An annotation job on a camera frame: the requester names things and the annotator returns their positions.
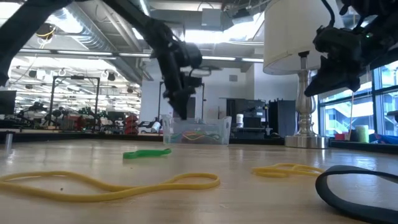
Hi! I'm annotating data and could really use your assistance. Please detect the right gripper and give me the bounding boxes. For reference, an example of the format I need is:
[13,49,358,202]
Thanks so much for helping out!
[303,27,379,98]

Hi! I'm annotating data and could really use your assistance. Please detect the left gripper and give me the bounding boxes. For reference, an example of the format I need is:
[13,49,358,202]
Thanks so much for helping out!
[152,21,203,121]

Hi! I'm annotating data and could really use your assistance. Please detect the wide black rubber band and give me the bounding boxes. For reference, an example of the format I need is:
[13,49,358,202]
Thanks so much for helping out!
[315,164,398,224]

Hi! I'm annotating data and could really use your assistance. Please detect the long yellow rubber band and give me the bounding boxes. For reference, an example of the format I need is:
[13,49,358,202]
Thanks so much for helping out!
[0,170,221,203]

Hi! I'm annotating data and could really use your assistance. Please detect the clear plastic bin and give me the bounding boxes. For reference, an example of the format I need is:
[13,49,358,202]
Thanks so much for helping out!
[160,113,233,146]

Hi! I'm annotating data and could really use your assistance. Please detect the red stacked bins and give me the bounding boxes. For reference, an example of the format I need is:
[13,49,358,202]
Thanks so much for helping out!
[124,114,139,135]

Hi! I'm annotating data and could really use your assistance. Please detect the white shade silver table lamp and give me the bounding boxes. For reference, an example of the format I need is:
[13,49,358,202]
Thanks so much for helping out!
[262,0,330,149]

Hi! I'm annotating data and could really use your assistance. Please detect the dark grey cabinet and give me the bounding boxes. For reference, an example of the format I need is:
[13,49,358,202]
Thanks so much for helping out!
[226,98,269,139]

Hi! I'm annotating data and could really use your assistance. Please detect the black cabinet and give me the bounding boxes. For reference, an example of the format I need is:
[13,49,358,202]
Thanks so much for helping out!
[267,98,297,138]

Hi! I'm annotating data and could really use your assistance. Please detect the long ceiling light strip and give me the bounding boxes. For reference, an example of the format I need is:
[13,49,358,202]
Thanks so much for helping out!
[201,55,264,63]
[17,48,156,60]

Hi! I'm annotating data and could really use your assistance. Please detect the yellow-green cup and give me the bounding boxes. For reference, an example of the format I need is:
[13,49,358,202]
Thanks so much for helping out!
[355,124,370,144]

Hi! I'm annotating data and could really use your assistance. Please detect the blue item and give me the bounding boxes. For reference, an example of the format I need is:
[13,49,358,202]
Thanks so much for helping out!
[369,133,398,146]

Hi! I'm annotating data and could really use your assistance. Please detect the white ceiling box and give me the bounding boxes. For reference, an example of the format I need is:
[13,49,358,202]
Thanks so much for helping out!
[201,7,223,27]

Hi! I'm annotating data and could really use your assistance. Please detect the black monitor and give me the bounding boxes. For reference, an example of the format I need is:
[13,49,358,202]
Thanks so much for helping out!
[0,90,17,116]

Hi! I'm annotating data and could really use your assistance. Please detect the black metal gantry frame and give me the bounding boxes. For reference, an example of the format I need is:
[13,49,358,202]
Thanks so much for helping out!
[51,75,101,133]
[157,80,206,121]

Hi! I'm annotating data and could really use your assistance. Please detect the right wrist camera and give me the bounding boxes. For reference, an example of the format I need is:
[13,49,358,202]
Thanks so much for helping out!
[312,26,335,55]

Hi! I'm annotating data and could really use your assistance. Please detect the black aluminium table frame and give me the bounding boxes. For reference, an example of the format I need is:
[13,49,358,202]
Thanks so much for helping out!
[0,130,398,156]

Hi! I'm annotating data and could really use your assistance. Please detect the silver ceiling air duct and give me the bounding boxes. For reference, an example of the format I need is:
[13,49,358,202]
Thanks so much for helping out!
[27,0,155,85]

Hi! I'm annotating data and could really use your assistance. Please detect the black ceiling device yellow cable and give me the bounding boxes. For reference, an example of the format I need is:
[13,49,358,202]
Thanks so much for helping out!
[34,22,57,41]

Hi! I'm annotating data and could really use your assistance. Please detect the silver metal post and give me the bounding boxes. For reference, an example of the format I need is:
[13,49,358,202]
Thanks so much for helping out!
[4,132,14,151]

